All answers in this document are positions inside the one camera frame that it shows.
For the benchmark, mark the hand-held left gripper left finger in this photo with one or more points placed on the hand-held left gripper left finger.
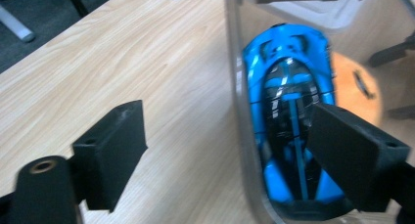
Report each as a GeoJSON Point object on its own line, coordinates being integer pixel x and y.
{"type": "Point", "coordinates": [109, 155]}

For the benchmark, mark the translucent grey plastic storage box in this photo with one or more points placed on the translucent grey plastic storage box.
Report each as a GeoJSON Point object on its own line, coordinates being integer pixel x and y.
{"type": "Point", "coordinates": [235, 87]}

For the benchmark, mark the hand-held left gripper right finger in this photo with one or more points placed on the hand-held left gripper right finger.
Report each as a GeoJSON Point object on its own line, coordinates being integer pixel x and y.
{"type": "Point", "coordinates": [355, 158]}

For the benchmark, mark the grey metal tube leg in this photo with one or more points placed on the grey metal tube leg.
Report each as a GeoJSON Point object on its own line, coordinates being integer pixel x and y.
{"type": "Point", "coordinates": [16, 26]}

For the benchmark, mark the black furniture leg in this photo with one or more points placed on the black furniture leg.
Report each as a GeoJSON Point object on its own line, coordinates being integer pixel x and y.
{"type": "Point", "coordinates": [78, 4]}

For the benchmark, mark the blue and black toy car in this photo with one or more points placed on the blue and black toy car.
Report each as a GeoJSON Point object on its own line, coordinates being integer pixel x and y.
{"type": "Point", "coordinates": [284, 38]}

